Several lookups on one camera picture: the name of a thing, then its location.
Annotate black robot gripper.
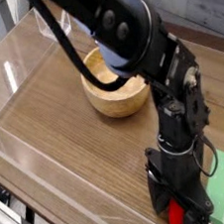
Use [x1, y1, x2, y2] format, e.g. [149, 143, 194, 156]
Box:
[142, 140, 218, 224]

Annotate red plush strawberry green leaves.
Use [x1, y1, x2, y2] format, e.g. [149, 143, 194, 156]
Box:
[168, 199, 184, 224]

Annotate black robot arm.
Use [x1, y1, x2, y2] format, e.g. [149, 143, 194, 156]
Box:
[29, 0, 214, 224]

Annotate green rectangular block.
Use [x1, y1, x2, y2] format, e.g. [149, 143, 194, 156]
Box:
[206, 150, 224, 224]

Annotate light wooden bowl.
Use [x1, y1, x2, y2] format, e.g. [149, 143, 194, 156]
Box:
[81, 47, 150, 118]

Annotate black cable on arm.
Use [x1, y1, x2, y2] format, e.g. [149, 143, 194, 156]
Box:
[26, 0, 132, 102]

